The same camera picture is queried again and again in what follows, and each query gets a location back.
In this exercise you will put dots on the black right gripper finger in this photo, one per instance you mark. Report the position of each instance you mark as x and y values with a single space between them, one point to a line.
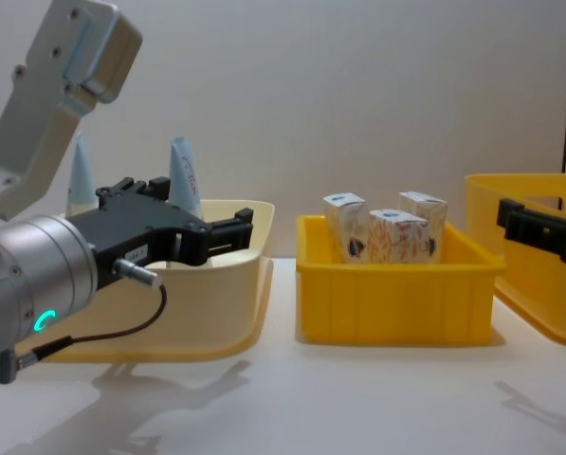
543 234

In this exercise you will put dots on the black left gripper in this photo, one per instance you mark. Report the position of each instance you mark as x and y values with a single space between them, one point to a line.
131 223

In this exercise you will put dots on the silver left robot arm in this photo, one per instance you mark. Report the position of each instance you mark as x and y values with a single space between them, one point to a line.
36 265

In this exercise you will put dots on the pale blue squeeze tube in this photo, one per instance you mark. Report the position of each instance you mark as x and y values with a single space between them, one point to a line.
184 180
81 185

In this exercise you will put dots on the pale yellow plastic bin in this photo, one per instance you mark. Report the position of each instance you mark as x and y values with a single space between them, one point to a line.
206 308

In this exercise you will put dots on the small printed drink carton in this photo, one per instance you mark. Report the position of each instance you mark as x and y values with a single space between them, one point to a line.
396 239
434 213
346 227

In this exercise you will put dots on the yellow rectangular plastic bin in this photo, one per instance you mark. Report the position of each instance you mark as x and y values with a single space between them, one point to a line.
391 303

